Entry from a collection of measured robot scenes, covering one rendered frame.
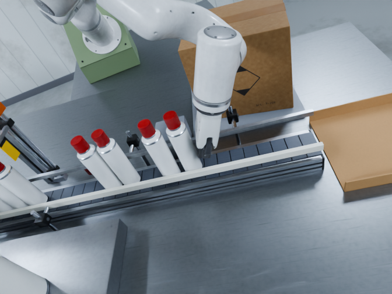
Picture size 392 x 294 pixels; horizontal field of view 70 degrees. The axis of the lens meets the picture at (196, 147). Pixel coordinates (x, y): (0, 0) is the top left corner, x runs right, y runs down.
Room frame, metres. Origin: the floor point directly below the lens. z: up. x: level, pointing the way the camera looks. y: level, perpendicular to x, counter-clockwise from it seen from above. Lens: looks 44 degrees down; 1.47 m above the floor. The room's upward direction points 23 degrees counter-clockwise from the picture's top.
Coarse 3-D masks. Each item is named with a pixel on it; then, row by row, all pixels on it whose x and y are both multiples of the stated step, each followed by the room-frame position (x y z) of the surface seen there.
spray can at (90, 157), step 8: (80, 136) 0.59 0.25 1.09; (72, 144) 0.57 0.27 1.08; (80, 144) 0.57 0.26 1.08; (88, 144) 0.59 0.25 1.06; (80, 152) 0.57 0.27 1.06; (88, 152) 0.57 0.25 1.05; (96, 152) 0.58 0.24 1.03; (80, 160) 0.57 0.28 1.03; (88, 160) 0.56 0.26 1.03; (96, 160) 0.56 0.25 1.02; (104, 160) 0.58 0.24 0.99; (88, 168) 0.56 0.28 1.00; (96, 168) 0.56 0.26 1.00; (104, 168) 0.57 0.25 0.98; (96, 176) 0.56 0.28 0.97; (104, 176) 0.56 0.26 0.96; (112, 176) 0.57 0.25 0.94; (104, 184) 0.56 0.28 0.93; (112, 184) 0.56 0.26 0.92; (120, 184) 0.57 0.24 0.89
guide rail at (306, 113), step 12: (312, 108) 0.49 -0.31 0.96; (264, 120) 0.52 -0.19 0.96; (276, 120) 0.50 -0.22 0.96; (288, 120) 0.49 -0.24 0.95; (228, 132) 0.53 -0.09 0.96; (168, 144) 0.58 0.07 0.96; (132, 156) 0.60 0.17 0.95; (72, 168) 0.64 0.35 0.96; (84, 168) 0.63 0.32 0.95; (36, 180) 0.67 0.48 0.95
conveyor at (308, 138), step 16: (272, 144) 0.50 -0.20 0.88; (288, 144) 0.48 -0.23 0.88; (304, 144) 0.46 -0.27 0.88; (208, 160) 0.54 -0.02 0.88; (224, 160) 0.51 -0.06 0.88; (288, 160) 0.43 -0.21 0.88; (144, 176) 0.58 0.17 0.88; (160, 176) 0.55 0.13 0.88; (208, 176) 0.48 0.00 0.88; (48, 192) 0.68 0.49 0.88; (64, 192) 0.65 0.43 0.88; (80, 192) 0.62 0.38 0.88; (128, 192) 0.54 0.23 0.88; (64, 208) 0.58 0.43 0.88
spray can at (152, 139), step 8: (144, 120) 0.55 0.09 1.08; (144, 128) 0.52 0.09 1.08; (152, 128) 0.53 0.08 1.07; (144, 136) 0.53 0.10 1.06; (152, 136) 0.52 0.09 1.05; (160, 136) 0.53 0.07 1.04; (144, 144) 0.52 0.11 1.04; (152, 144) 0.51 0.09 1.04; (160, 144) 0.52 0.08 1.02; (152, 152) 0.52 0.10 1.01; (160, 152) 0.51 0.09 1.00; (168, 152) 0.52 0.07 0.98; (160, 160) 0.51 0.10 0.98; (168, 160) 0.52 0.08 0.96; (160, 168) 0.52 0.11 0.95; (168, 168) 0.51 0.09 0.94; (176, 168) 0.52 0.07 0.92
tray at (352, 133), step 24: (384, 96) 0.52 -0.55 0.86; (312, 120) 0.57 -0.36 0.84; (336, 120) 0.53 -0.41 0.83; (360, 120) 0.50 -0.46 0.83; (384, 120) 0.46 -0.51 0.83; (336, 144) 0.45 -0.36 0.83; (360, 144) 0.42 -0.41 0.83; (384, 144) 0.39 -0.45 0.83; (336, 168) 0.38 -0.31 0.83; (360, 168) 0.36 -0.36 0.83; (384, 168) 0.33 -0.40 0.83
